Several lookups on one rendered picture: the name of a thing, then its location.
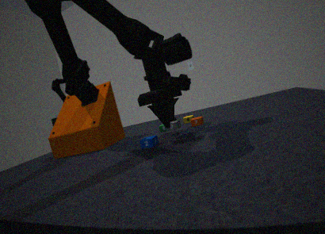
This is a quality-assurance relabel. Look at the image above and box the blue block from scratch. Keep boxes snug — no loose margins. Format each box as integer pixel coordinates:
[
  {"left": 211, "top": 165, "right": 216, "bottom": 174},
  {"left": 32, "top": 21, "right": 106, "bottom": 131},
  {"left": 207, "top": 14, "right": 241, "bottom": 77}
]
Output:
[{"left": 140, "top": 135, "right": 159, "bottom": 149}]

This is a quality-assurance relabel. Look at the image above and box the green block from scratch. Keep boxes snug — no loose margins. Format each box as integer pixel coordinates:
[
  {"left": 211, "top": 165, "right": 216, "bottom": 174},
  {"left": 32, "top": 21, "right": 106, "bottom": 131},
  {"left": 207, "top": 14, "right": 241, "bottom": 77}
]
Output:
[{"left": 159, "top": 125, "right": 166, "bottom": 132}]

